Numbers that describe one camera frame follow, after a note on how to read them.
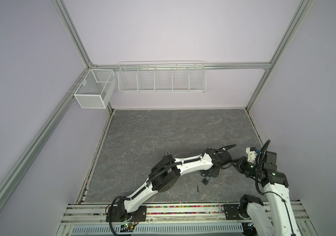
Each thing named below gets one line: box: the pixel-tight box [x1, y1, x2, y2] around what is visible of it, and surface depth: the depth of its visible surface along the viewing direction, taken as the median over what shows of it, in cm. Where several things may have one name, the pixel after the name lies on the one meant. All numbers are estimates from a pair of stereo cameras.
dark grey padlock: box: [201, 176, 211, 186], surface depth 86 cm
